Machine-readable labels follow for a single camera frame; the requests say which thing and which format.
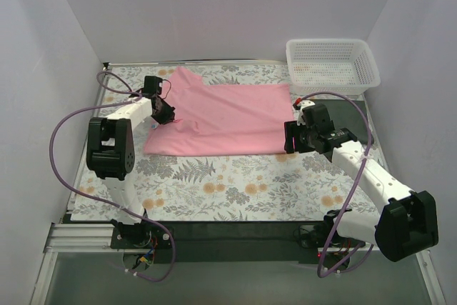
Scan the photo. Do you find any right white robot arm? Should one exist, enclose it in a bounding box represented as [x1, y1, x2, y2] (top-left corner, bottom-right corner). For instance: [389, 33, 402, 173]
[284, 99, 438, 262]

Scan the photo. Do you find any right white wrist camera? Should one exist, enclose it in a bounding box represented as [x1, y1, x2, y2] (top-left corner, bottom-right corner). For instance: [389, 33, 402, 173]
[293, 98, 316, 126]

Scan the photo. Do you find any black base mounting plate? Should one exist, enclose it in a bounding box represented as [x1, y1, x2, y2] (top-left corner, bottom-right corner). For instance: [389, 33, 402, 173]
[110, 221, 368, 266]

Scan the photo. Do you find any folded dark green t shirt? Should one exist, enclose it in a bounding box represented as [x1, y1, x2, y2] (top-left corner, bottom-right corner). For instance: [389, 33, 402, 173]
[315, 99, 368, 146]

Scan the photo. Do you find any white plastic basket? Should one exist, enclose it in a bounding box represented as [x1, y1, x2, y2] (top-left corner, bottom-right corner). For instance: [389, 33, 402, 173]
[286, 39, 381, 96]

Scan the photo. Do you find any pink t shirt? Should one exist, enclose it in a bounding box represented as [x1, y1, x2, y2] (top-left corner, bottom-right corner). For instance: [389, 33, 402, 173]
[144, 67, 294, 157]

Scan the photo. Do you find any floral patterned table mat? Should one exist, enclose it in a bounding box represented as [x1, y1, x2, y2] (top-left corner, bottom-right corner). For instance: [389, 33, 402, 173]
[67, 64, 353, 221]

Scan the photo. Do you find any aluminium table frame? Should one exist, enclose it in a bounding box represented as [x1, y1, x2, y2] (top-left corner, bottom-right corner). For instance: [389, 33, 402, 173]
[30, 61, 447, 305]

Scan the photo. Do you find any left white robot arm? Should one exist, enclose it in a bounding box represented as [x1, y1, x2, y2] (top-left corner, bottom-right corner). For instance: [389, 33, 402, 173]
[86, 76, 175, 248]

